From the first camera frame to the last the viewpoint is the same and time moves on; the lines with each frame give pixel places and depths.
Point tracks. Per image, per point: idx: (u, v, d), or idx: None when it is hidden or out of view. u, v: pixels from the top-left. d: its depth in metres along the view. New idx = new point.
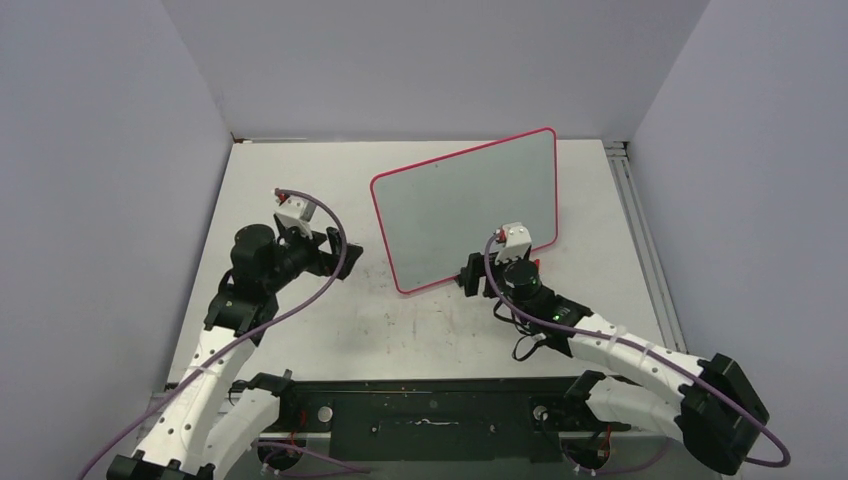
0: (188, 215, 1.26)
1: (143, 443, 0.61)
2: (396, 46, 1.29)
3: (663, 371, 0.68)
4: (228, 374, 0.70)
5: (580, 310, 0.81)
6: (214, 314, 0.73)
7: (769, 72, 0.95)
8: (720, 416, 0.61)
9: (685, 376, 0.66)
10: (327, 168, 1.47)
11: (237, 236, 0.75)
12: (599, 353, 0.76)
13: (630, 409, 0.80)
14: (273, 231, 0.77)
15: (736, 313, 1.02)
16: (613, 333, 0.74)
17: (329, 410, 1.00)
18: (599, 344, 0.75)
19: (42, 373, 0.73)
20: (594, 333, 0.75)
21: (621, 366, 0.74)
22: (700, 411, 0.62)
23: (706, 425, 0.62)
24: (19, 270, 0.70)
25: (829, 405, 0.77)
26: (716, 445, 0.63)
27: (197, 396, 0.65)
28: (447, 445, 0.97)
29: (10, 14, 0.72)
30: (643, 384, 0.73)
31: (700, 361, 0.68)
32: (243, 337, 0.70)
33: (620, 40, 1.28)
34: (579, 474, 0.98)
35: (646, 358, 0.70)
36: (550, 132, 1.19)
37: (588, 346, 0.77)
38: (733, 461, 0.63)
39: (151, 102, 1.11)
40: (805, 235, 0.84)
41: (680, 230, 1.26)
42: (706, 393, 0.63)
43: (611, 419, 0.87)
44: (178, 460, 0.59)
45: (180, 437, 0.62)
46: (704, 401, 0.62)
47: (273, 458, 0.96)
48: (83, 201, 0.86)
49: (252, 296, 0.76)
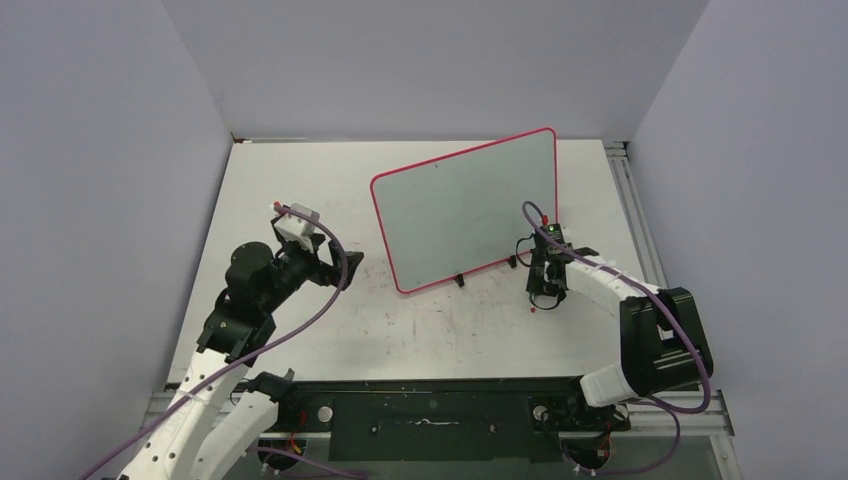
0: (187, 215, 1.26)
1: (128, 468, 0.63)
2: (396, 46, 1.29)
3: (622, 287, 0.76)
4: (220, 397, 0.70)
5: (587, 250, 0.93)
6: (208, 335, 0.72)
7: (770, 72, 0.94)
8: (649, 322, 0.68)
9: (637, 289, 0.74)
10: (327, 168, 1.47)
11: (232, 257, 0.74)
12: (584, 277, 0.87)
13: (609, 372, 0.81)
14: (272, 251, 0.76)
15: (732, 314, 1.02)
16: (599, 262, 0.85)
17: (329, 410, 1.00)
18: (587, 269, 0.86)
19: (42, 375, 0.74)
20: (586, 258, 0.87)
21: (597, 288, 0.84)
22: (631, 309, 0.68)
23: (637, 328, 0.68)
24: (18, 274, 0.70)
25: (830, 407, 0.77)
26: (639, 354, 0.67)
27: (183, 424, 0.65)
28: (446, 444, 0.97)
29: (12, 23, 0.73)
30: (613, 312, 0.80)
31: (659, 288, 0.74)
32: (234, 363, 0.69)
33: (621, 39, 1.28)
34: (579, 475, 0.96)
35: (615, 280, 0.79)
36: (550, 132, 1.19)
37: (578, 271, 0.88)
38: (648, 372, 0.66)
39: (151, 103, 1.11)
40: (804, 236, 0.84)
41: (680, 230, 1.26)
42: (646, 304, 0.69)
43: (597, 403, 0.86)
44: None
45: (164, 465, 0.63)
46: (640, 307, 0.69)
47: (273, 458, 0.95)
48: (83, 204, 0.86)
49: (248, 317, 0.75)
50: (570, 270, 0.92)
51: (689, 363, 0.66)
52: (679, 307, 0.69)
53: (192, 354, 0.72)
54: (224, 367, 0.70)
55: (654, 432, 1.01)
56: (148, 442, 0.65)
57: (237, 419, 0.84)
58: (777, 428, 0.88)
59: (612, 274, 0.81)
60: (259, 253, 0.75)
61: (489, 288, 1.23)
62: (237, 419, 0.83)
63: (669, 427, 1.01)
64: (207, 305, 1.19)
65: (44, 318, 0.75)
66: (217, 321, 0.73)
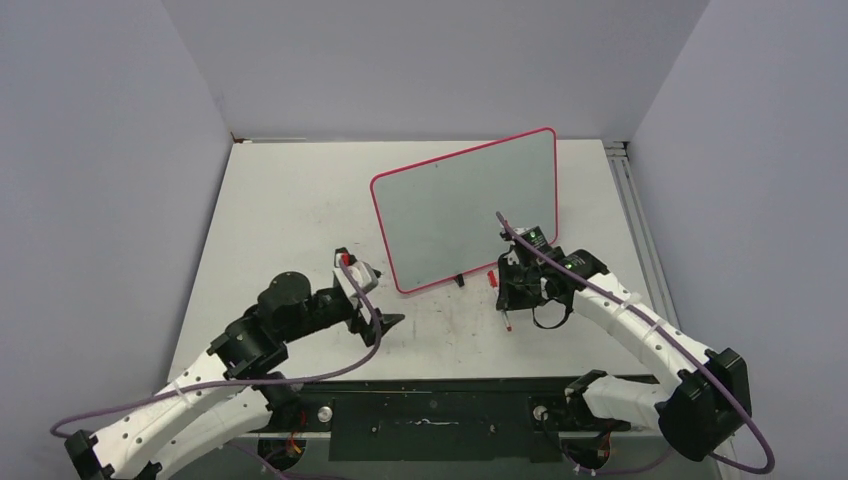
0: (188, 215, 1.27)
1: (102, 432, 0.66)
2: (397, 46, 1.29)
3: (667, 350, 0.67)
4: (206, 403, 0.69)
5: (595, 266, 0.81)
6: (222, 341, 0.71)
7: (770, 71, 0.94)
8: (709, 405, 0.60)
9: (690, 362, 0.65)
10: (328, 169, 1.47)
11: (275, 280, 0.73)
12: (605, 315, 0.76)
13: (621, 400, 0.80)
14: (310, 290, 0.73)
15: (733, 313, 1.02)
16: (626, 299, 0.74)
17: (329, 411, 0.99)
18: (608, 306, 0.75)
19: (44, 374, 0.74)
20: (606, 292, 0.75)
21: (622, 331, 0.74)
22: (692, 398, 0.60)
23: (696, 414, 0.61)
24: (21, 272, 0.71)
25: (826, 408, 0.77)
26: (695, 434, 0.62)
27: (160, 416, 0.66)
28: (446, 444, 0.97)
29: (19, 24, 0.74)
30: (642, 358, 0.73)
31: (707, 350, 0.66)
32: (228, 382, 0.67)
33: (621, 39, 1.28)
34: (579, 474, 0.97)
35: (652, 334, 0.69)
36: (550, 132, 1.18)
37: (595, 304, 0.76)
38: (703, 446, 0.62)
39: (151, 102, 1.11)
40: (803, 235, 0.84)
41: (680, 230, 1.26)
42: (705, 383, 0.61)
43: (605, 415, 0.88)
44: (110, 470, 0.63)
45: (127, 447, 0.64)
46: (699, 390, 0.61)
47: (273, 457, 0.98)
48: (83, 203, 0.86)
49: (265, 339, 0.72)
50: (581, 298, 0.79)
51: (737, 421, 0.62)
52: (733, 374, 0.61)
53: (201, 352, 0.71)
54: (219, 381, 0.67)
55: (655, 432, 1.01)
56: (129, 417, 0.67)
57: (226, 421, 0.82)
58: (777, 427, 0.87)
59: (647, 323, 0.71)
60: (298, 287, 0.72)
61: (489, 289, 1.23)
62: (227, 418, 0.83)
63: None
64: (208, 304, 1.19)
65: (45, 315, 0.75)
66: (236, 332, 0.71)
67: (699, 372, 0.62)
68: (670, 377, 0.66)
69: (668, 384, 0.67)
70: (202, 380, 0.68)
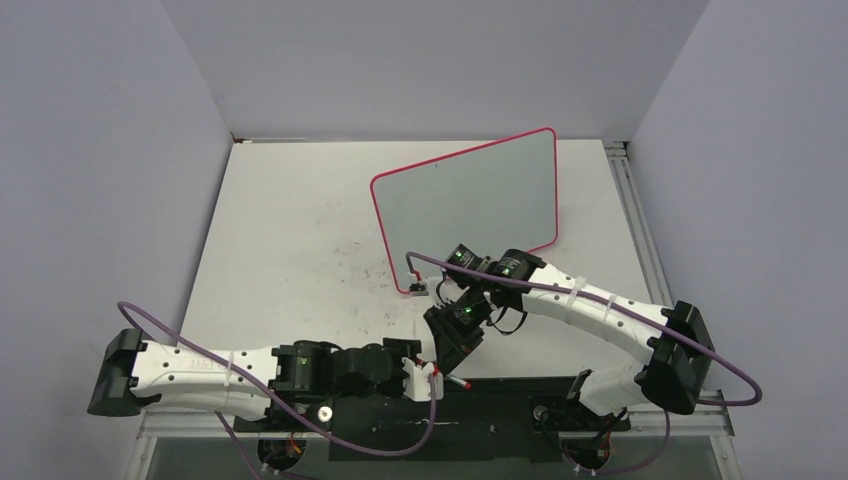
0: (188, 215, 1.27)
1: (152, 346, 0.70)
2: (396, 45, 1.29)
3: (628, 324, 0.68)
4: (240, 389, 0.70)
5: (531, 261, 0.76)
6: (287, 350, 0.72)
7: (769, 72, 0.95)
8: (683, 363, 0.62)
9: (653, 328, 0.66)
10: (328, 169, 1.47)
11: (368, 347, 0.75)
12: (558, 308, 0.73)
13: (611, 389, 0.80)
14: (387, 371, 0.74)
15: (733, 314, 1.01)
16: (573, 287, 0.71)
17: (329, 411, 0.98)
18: (558, 298, 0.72)
19: (43, 374, 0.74)
20: (551, 287, 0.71)
21: (579, 318, 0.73)
22: (670, 363, 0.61)
23: (675, 378, 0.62)
24: (24, 270, 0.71)
25: (827, 405, 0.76)
26: (677, 396, 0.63)
27: (202, 373, 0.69)
28: (446, 445, 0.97)
29: (25, 26, 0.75)
30: (606, 337, 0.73)
31: (664, 310, 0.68)
32: (269, 390, 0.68)
33: (621, 38, 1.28)
34: (579, 475, 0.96)
35: (609, 311, 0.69)
36: (550, 132, 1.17)
37: (546, 301, 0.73)
38: (690, 403, 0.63)
39: (151, 102, 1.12)
40: (803, 235, 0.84)
41: (681, 229, 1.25)
42: (672, 345, 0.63)
43: (608, 411, 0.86)
44: (133, 382, 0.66)
45: (158, 373, 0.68)
46: (671, 353, 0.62)
47: (273, 458, 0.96)
48: (82, 203, 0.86)
49: (319, 378, 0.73)
50: (531, 300, 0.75)
51: (707, 364, 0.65)
52: (691, 327, 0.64)
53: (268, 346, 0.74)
54: (262, 384, 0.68)
55: (654, 432, 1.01)
56: (180, 352, 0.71)
57: (230, 400, 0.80)
58: (778, 427, 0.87)
59: (601, 302, 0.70)
60: (383, 368, 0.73)
61: None
62: (233, 401, 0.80)
63: (663, 427, 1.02)
64: (207, 303, 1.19)
65: (45, 313, 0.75)
66: (302, 354, 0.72)
67: (667, 335, 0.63)
68: (641, 349, 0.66)
69: (640, 356, 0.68)
70: (250, 370, 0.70)
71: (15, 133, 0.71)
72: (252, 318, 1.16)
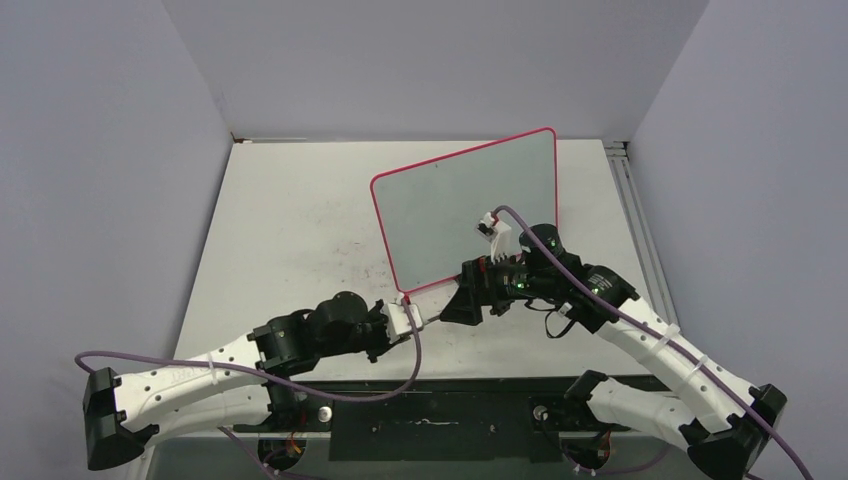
0: (188, 214, 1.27)
1: (128, 377, 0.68)
2: (396, 45, 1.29)
3: (711, 391, 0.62)
4: (230, 382, 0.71)
5: (625, 290, 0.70)
6: (265, 332, 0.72)
7: (768, 72, 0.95)
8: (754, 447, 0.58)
9: (739, 406, 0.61)
10: (327, 169, 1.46)
11: (335, 297, 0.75)
12: (638, 348, 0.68)
13: (636, 413, 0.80)
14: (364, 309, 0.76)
15: (733, 313, 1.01)
16: (665, 335, 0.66)
17: (330, 410, 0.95)
18: (645, 340, 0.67)
19: (43, 375, 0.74)
20: (642, 327, 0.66)
21: (656, 366, 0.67)
22: (746, 446, 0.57)
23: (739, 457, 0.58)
24: (25, 269, 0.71)
25: (828, 406, 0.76)
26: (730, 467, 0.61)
27: (188, 382, 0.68)
28: (443, 445, 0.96)
29: (27, 27, 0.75)
30: (678, 394, 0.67)
31: (752, 389, 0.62)
32: (259, 371, 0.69)
33: (621, 38, 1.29)
34: (579, 474, 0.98)
35: (697, 372, 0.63)
36: (550, 132, 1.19)
37: (630, 338, 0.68)
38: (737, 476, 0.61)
39: (151, 101, 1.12)
40: (800, 234, 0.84)
41: (681, 229, 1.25)
42: (755, 428, 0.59)
43: (611, 421, 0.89)
44: (122, 416, 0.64)
45: (144, 399, 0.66)
46: (749, 436, 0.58)
47: (273, 458, 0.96)
48: (82, 203, 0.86)
49: (303, 345, 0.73)
50: (611, 329, 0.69)
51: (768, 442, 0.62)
52: (771, 410, 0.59)
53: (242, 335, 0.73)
54: (250, 369, 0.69)
55: None
56: (157, 373, 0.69)
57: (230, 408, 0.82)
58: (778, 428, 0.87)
59: (689, 360, 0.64)
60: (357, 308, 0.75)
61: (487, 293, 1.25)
62: (231, 403, 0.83)
63: None
64: (207, 303, 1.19)
65: (46, 312, 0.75)
66: (277, 328, 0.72)
67: (751, 418, 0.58)
68: (716, 422, 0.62)
69: (707, 424, 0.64)
70: (234, 362, 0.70)
71: (18, 132, 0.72)
72: (252, 318, 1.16)
